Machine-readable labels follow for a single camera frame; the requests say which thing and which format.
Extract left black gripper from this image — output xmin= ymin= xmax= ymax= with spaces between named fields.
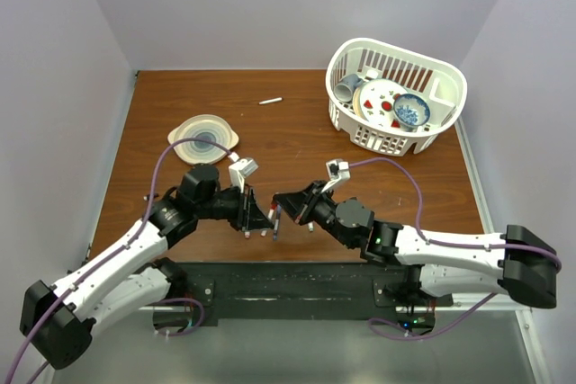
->
xmin=194 ymin=179 xmax=273 ymax=228

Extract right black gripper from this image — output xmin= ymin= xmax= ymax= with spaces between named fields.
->
xmin=272 ymin=183 xmax=356 ymax=252

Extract blue pen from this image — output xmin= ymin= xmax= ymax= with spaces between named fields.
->
xmin=272 ymin=204 xmax=282 ymax=241

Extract white pen red tip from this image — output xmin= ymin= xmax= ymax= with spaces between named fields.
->
xmin=260 ymin=213 xmax=273 ymax=237

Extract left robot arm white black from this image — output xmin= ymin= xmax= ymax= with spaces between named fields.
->
xmin=20 ymin=158 xmax=273 ymax=370

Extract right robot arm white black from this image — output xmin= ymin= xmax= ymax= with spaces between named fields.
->
xmin=273 ymin=181 xmax=561 ymax=309

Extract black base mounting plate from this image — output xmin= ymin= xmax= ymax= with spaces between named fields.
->
xmin=152 ymin=258 xmax=453 ymax=326

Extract beige plate blue rings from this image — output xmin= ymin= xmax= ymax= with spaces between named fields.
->
xmin=167 ymin=113 xmax=240 ymax=166

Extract grey ceramic mug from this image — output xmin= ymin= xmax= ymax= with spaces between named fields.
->
xmin=333 ymin=74 xmax=365 ymax=103

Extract white plate red fruit pattern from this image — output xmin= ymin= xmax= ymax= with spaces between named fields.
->
xmin=353 ymin=79 xmax=408 ymax=128

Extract white plastic dish basket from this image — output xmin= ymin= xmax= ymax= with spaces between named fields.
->
xmin=325 ymin=38 xmax=467 ymax=156

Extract blue white patterned bowl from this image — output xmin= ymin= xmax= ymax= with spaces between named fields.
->
xmin=392 ymin=94 xmax=431 ymax=128

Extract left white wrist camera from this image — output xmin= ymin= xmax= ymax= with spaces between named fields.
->
xmin=228 ymin=153 xmax=258 ymax=192

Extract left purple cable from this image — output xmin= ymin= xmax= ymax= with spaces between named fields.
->
xmin=0 ymin=138 xmax=235 ymax=384

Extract purple cable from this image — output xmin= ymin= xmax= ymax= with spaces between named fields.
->
xmin=348 ymin=156 xmax=563 ymax=272
xmin=0 ymin=138 xmax=235 ymax=384

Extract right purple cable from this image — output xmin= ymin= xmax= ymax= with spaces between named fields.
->
xmin=348 ymin=156 xmax=563 ymax=272

